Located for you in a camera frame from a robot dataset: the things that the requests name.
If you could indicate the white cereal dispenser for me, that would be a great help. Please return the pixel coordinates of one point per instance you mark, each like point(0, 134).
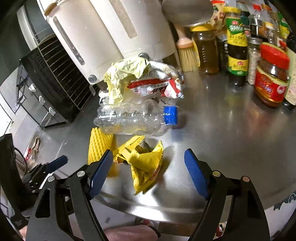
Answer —
point(139, 27)
point(83, 35)

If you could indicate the white cereal dispenser left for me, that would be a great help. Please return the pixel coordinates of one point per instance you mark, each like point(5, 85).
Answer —
point(83, 35)

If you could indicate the glass sesame seed jar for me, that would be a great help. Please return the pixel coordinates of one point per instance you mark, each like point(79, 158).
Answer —
point(253, 58)

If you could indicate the yellow ridged sponge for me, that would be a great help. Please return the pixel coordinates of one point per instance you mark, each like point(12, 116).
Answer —
point(99, 142)

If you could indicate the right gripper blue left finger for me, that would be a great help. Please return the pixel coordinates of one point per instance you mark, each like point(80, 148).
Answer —
point(98, 172)

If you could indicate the white cereal dispenser right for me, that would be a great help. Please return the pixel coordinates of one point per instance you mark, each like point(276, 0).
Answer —
point(139, 27)

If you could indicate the yellow lid oil jar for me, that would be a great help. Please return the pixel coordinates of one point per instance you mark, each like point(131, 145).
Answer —
point(205, 41)

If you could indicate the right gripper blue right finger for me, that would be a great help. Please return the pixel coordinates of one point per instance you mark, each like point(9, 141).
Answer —
point(198, 171)

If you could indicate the green label soy sauce bottle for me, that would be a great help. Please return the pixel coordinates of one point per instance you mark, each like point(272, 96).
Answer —
point(236, 46)

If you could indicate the yellow snack wrapper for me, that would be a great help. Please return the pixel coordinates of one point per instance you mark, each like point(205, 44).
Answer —
point(145, 165)

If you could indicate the red white snack bag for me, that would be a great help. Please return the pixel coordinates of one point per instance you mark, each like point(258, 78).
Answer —
point(162, 78)

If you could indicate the crushed clear plastic bottle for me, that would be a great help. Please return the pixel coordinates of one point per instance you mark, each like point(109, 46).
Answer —
point(127, 118)

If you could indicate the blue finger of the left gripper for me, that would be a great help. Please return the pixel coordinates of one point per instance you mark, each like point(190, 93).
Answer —
point(56, 164)

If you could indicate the pink handled brush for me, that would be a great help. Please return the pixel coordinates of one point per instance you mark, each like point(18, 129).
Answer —
point(186, 51)

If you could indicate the black toaster oven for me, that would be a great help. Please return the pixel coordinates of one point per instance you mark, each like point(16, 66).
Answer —
point(50, 86)

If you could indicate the white label dark bottle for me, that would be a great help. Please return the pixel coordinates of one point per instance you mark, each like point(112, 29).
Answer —
point(290, 95)

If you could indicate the steel ladle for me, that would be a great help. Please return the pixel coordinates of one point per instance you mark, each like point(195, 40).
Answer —
point(187, 13)

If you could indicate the red lid chili sauce jar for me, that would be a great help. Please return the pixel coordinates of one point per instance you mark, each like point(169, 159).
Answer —
point(271, 77)

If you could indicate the pale yellow paper wrapper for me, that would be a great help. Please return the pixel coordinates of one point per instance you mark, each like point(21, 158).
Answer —
point(121, 73)

